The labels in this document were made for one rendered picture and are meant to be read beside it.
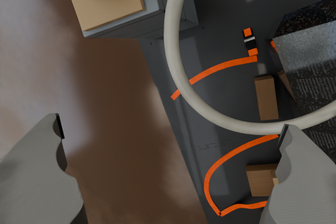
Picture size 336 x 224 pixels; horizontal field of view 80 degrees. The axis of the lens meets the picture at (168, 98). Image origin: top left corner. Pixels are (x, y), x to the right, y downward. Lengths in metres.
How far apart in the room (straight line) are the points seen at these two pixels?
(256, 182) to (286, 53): 1.17
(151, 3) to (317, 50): 0.67
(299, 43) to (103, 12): 0.82
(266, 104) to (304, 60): 0.64
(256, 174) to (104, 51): 1.71
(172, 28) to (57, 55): 2.11
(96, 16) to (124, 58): 1.01
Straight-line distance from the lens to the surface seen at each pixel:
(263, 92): 1.57
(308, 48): 1.00
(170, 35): 0.40
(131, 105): 2.00
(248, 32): 1.63
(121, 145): 2.25
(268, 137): 1.82
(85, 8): 1.00
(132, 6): 0.89
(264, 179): 1.90
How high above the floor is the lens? 1.66
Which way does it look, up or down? 66 degrees down
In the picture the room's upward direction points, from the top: 128 degrees counter-clockwise
